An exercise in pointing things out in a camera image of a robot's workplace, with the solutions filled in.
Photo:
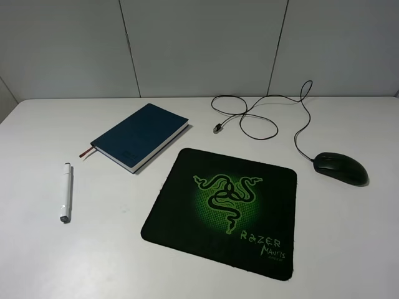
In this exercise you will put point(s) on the black computer mouse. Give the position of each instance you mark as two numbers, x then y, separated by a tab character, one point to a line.
341	167

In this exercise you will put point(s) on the white pen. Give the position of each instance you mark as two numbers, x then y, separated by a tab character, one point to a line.
66	189

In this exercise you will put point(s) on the dark blue notebook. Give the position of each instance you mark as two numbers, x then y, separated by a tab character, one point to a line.
136	139

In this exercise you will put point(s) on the black green Razer mouse pad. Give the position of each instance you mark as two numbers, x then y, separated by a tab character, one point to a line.
230	210

